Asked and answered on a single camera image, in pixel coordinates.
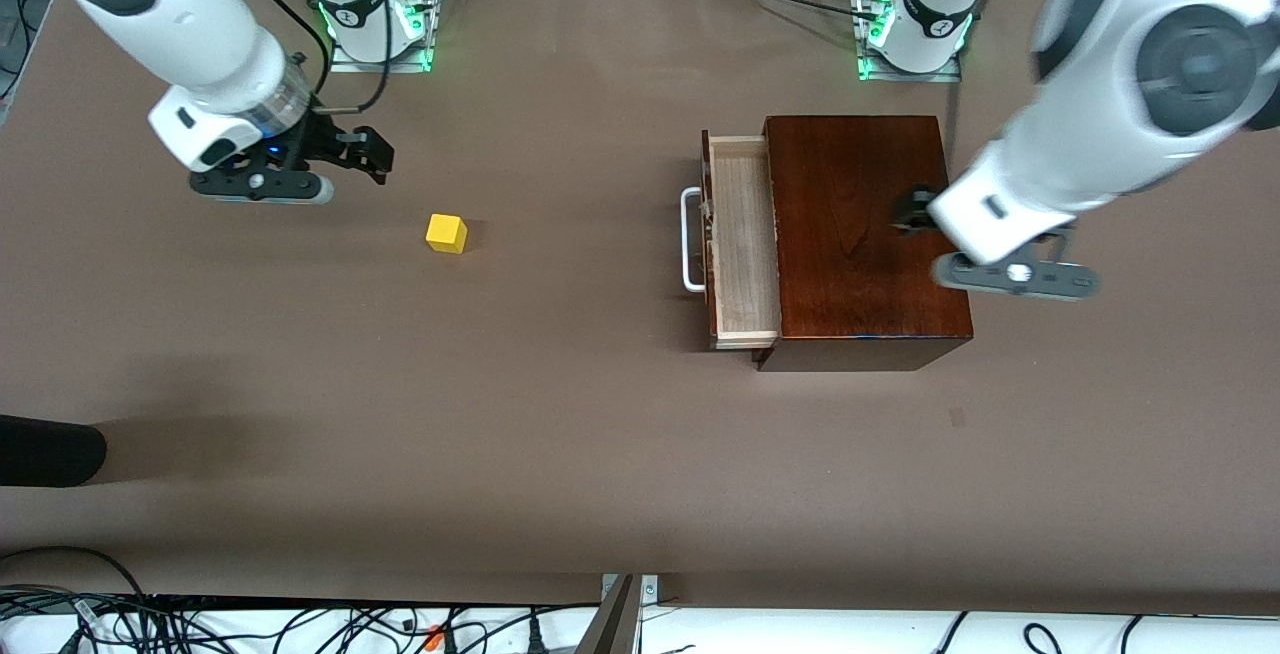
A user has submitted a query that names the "yellow cube block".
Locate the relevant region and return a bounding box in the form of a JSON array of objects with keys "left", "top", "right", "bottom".
[{"left": 425, "top": 213, "right": 469, "bottom": 256}]

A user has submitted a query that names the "wooden drawer with silver handle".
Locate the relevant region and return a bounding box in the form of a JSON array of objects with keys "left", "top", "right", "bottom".
[{"left": 681, "top": 130, "right": 783, "bottom": 352}]

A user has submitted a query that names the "dark brown wooden cabinet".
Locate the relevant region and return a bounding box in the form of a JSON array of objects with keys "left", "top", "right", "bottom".
[{"left": 755, "top": 115, "right": 975, "bottom": 373}]

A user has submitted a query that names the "black rounded object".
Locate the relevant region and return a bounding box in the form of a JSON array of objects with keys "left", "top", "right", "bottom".
[{"left": 0, "top": 414, "right": 108, "bottom": 488}]

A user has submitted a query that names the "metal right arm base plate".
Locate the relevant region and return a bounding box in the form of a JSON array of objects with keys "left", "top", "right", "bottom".
[{"left": 329, "top": 0, "right": 435, "bottom": 74}]

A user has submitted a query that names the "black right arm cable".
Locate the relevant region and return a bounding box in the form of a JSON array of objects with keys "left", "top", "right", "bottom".
[{"left": 263, "top": 0, "right": 393, "bottom": 117}]

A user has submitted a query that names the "black cable tangle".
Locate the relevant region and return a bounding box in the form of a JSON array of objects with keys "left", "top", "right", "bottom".
[{"left": 0, "top": 545, "right": 601, "bottom": 654}]

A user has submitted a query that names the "metal table edge bracket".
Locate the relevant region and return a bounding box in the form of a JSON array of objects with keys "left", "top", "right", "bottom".
[{"left": 575, "top": 573, "right": 662, "bottom": 654}]

